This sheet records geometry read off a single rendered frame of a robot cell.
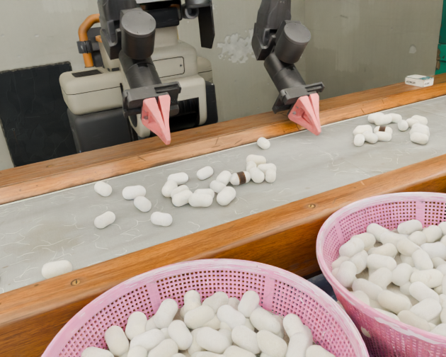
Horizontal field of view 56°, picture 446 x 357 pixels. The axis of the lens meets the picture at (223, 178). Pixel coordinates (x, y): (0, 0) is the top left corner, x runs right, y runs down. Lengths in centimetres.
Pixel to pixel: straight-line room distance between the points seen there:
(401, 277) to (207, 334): 22
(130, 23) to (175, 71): 58
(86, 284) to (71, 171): 36
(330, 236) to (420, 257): 10
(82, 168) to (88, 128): 74
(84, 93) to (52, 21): 117
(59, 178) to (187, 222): 29
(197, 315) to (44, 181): 45
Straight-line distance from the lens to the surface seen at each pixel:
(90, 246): 59
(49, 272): 54
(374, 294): 47
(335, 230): 54
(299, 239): 54
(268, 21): 95
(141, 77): 77
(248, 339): 41
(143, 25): 75
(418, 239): 56
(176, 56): 130
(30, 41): 264
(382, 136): 87
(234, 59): 298
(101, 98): 153
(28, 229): 69
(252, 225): 53
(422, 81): 121
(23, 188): 80
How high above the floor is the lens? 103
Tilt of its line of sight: 24 degrees down
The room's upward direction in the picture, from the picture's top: 6 degrees counter-clockwise
